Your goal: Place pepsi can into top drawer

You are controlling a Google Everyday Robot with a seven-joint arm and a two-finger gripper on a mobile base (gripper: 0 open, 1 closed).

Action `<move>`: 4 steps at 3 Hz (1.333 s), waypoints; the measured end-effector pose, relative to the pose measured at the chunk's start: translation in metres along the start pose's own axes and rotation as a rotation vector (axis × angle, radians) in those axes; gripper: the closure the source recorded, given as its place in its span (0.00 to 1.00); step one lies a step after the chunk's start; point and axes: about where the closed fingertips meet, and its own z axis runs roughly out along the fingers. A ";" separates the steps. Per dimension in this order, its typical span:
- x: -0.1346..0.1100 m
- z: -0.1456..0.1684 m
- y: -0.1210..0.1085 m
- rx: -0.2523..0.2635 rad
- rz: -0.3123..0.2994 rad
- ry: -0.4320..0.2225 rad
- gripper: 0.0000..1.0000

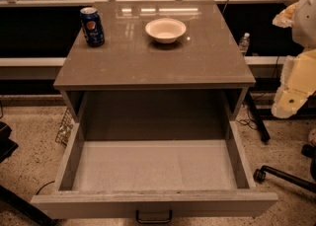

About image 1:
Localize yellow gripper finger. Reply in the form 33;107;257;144
272;49;316;118
273;3;298;28

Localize blue pepsi can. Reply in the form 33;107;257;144
80;7;105;46

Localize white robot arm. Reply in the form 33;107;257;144
272;0;316;118

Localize open grey top drawer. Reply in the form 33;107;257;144
32;90;277;219

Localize clear plastic water bottle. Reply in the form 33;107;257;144
238;33;250;55

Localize black table leg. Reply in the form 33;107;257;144
245;92;271;143

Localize black office chair base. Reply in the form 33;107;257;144
252;144;316;194

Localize white bowl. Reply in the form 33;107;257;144
145;18;187;43

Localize grey cabinet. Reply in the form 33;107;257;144
54;0;255;114

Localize black object at left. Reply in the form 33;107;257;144
0;120;60;226

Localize black drawer handle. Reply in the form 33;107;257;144
135;210;173;225

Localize wire basket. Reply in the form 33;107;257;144
55;110;74;146

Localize black cable on floor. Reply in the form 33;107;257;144
35;180;56;196

